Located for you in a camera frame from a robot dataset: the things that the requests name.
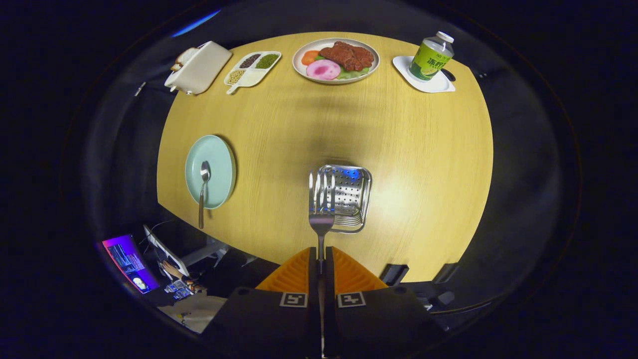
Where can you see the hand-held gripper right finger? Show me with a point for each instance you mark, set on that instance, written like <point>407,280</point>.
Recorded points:
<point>329,284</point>

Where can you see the beige cloth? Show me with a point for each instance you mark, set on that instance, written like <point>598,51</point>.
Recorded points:
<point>199,311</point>

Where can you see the black rectangular block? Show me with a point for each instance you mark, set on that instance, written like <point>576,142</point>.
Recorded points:
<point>394,274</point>

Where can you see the brown toast slice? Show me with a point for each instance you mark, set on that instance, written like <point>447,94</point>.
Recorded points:
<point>187,55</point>
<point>176,65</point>

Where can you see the green label drink bottle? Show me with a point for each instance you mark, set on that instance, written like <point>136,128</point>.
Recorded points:
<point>428,60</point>

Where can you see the purple lit screen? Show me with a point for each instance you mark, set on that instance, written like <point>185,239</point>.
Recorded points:
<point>129,262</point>

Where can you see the white toaster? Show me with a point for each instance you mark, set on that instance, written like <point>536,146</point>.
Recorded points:
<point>199,70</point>

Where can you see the white open laptop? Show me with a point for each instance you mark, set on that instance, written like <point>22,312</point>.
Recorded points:
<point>167,254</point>

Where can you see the green lettuce leaf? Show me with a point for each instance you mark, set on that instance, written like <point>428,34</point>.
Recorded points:
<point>354,74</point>

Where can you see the pink ham slice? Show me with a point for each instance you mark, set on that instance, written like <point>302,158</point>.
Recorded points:
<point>323,70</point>

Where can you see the red-brown meat piece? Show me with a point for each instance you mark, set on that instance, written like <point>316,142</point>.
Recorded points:
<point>349,56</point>

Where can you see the white divided bean dish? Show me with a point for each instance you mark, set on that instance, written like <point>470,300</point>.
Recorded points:
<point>251,77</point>

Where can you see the orange carrot slice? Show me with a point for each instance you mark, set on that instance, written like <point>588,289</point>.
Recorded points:
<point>309,57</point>

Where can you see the silver metal cloth clip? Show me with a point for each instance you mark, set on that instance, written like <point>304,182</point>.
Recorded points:
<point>140,89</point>

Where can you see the pale green round plate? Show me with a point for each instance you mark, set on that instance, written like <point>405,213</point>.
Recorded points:
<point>219,164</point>

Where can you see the black round table grommet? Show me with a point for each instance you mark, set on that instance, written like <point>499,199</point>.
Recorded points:
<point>448,75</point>

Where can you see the white round food plate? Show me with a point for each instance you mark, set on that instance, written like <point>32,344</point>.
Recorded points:
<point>299,64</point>

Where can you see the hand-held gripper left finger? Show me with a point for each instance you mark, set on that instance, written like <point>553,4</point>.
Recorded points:
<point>313,284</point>

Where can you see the white square coaster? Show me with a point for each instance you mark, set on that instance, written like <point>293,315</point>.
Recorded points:
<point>438,86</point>

